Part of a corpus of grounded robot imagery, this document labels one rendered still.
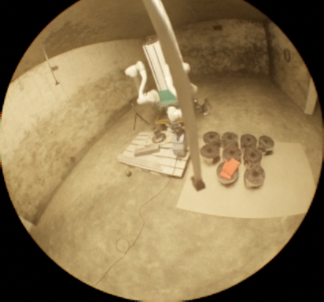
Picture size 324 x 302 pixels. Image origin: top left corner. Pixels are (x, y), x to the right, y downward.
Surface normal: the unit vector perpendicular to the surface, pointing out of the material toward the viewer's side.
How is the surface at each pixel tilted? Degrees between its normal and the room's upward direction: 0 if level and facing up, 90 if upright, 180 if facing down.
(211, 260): 0
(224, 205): 0
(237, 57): 90
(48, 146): 90
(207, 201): 0
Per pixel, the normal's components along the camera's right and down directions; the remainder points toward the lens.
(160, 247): -0.29, -0.74
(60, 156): 0.86, 0.07
